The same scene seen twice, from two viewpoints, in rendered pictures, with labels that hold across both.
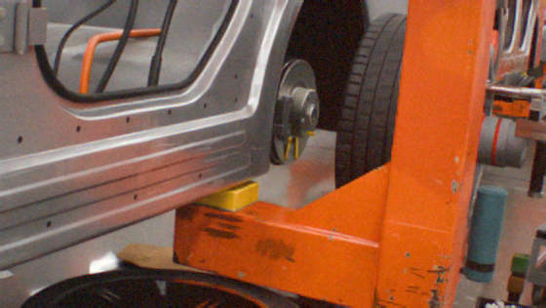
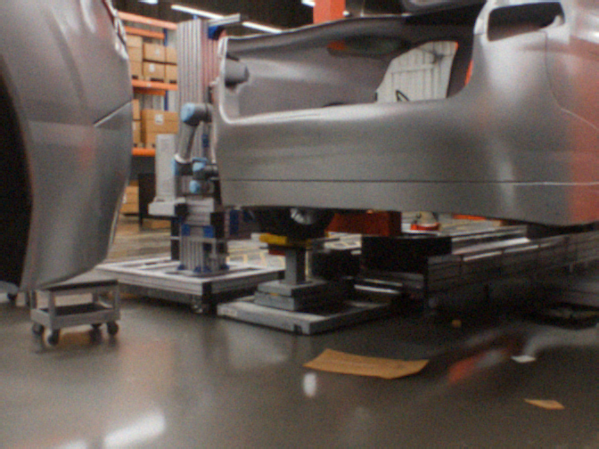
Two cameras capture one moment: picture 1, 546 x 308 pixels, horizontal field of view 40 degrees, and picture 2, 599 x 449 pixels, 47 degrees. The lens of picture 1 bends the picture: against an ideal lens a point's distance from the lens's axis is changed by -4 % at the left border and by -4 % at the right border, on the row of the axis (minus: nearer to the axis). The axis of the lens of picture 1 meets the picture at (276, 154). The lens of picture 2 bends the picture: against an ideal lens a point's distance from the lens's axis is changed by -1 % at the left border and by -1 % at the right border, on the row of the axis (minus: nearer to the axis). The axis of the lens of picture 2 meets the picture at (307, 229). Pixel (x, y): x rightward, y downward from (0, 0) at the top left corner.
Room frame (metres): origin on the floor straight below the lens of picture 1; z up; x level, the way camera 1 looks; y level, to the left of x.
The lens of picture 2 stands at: (6.46, 1.20, 0.93)
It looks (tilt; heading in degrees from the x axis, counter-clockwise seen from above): 5 degrees down; 200
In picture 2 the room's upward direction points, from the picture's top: straight up
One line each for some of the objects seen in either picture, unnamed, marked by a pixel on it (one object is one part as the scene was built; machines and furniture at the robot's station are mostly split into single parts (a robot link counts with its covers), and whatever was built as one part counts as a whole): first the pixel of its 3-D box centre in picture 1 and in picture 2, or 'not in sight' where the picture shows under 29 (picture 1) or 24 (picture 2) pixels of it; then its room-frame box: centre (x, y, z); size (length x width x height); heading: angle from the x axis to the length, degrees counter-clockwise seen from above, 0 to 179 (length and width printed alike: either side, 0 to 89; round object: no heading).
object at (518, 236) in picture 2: not in sight; (554, 248); (-0.92, 1.23, 0.20); 1.00 x 0.86 x 0.39; 157
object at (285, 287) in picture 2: not in sight; (295, 268); (2.25, -0.38, 0.32); 0.40 x 0.30 x 0.28; 157
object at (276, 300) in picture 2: not in sight; (300, 296); (2.21, -0.36, 0.13); 0.50 x 0.36 x 0.10; 157
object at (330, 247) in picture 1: (286, 210); (365, 208); (1.79, -0.04, 0.69); 0.52 x 0.17 x 0.35; 67
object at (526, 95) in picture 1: (511, 82); not in sight; (2.04, -0.61, 1.03); 0.19 x 0.18 x 0.11; 67
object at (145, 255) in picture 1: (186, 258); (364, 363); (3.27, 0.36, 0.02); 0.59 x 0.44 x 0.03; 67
